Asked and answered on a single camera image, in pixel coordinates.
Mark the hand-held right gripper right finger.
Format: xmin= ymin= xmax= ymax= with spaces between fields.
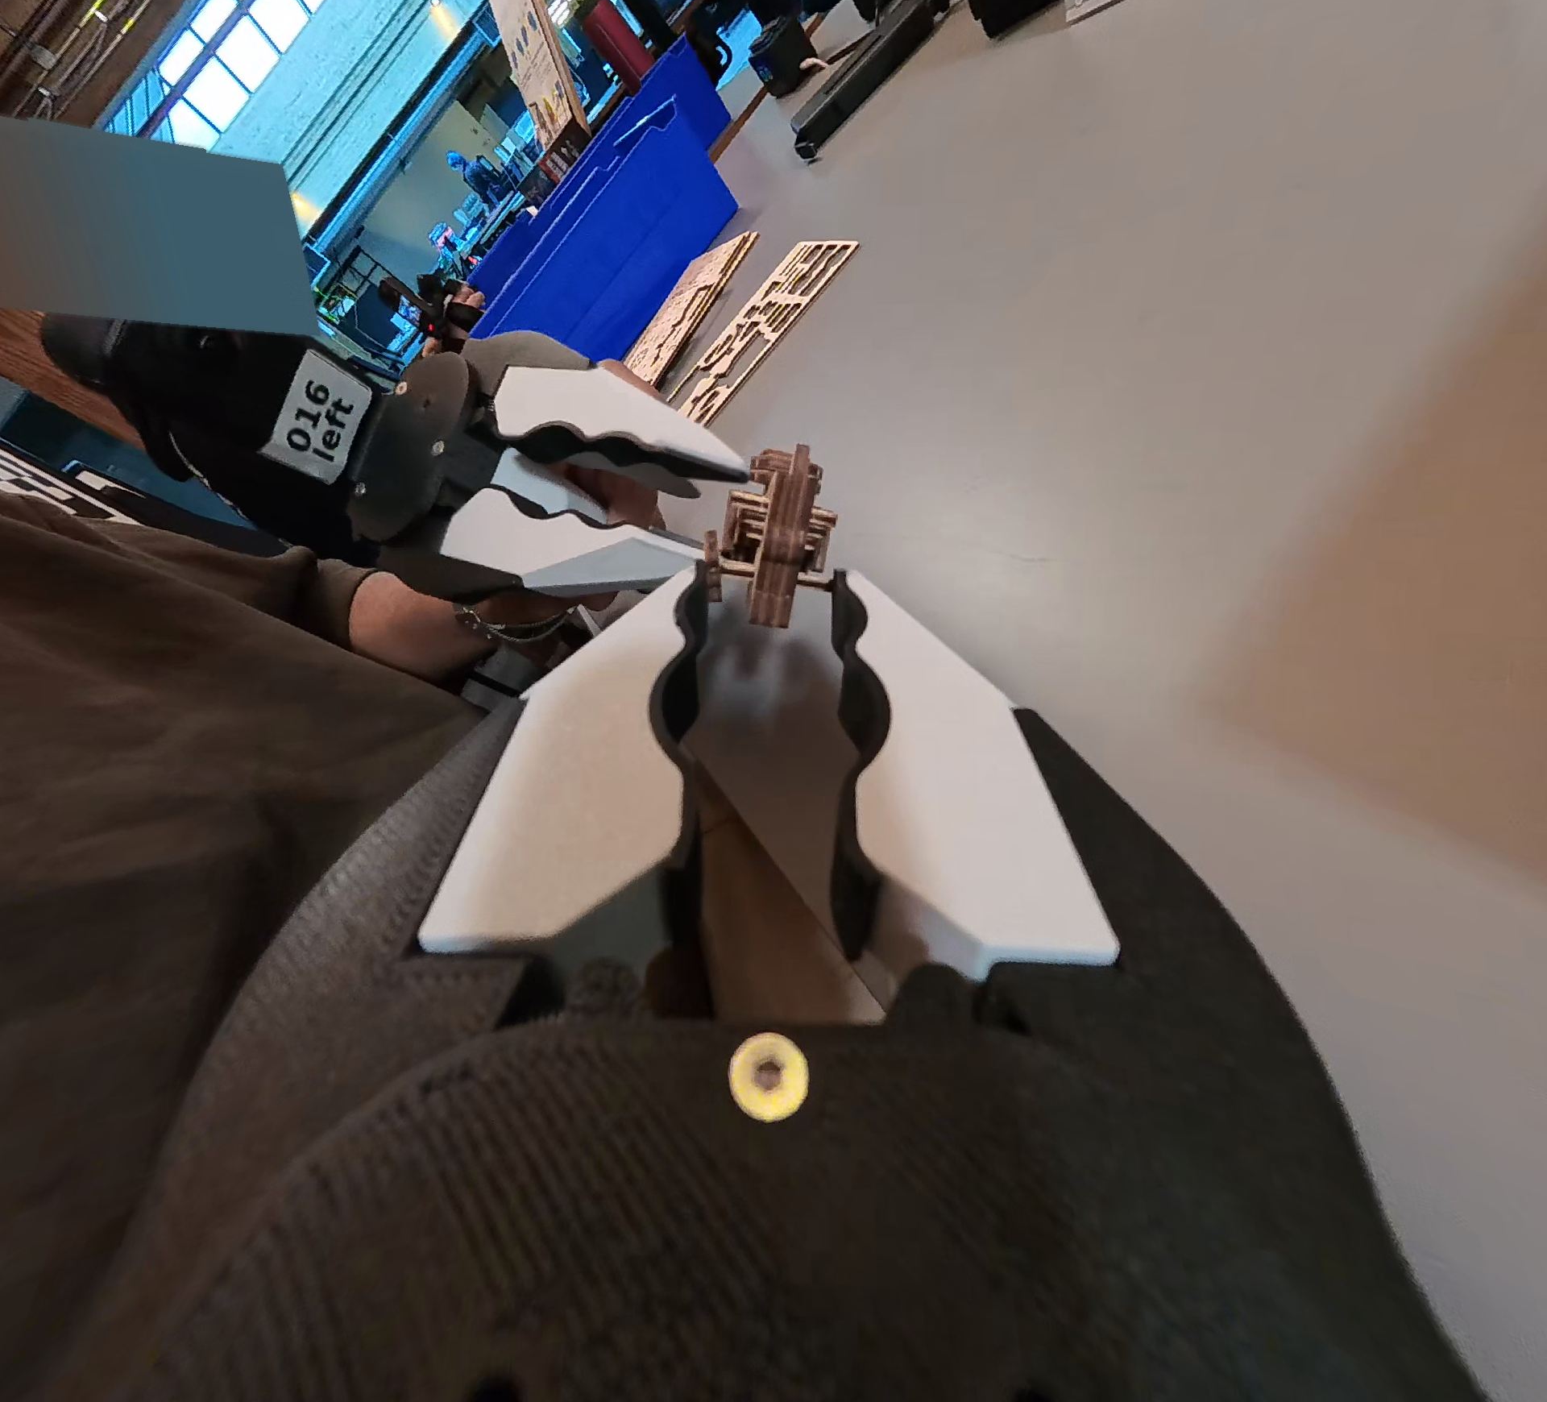
xmin=826 ymin=568 xmax=1120 ymax=984

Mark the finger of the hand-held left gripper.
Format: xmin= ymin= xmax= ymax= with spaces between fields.
xmin=491 ymin=363 xmax=752 ymax=499
xmin=438 ymin=450 xmax=710 ymax=597

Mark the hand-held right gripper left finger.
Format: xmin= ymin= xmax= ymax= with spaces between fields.
xmin=416 ymin=565 xmax=708 ymax=956

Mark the wooden puzzle model assembly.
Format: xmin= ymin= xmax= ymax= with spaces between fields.
xmin=703 ymin=445 xmax=837 ymax=630

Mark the person's left hand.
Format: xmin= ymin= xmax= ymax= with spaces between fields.
xmin=563 ymin=465 xmax=668 ymax=536

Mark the blue storage bin stack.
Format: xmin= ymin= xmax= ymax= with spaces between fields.
xmin=463 ymin=37 xmax=741 ymax=376

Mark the laser-cut wooden sheet with cutouts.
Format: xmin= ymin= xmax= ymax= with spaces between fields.
xmin=670 ymin=240 xmax=859 ymax=425

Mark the red cylinder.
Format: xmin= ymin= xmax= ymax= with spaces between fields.
xmin=585 ymin=0 xmax=654 ymax=89

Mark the framed black-white marker board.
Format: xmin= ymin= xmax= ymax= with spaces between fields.
xmin=0 ymin=441 xmax=278 ymax=556

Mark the person's brown shirt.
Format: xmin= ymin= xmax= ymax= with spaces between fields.
xmin=0 ymin=496 xmax=520 ymax=1402

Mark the black power strip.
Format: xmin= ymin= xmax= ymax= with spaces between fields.
xmin=788 ymin=0 xmax=959 ymax=162

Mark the silver mesh bracelet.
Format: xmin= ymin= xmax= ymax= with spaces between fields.
xmin=453 ymin=599 xmax=574 ymax=648

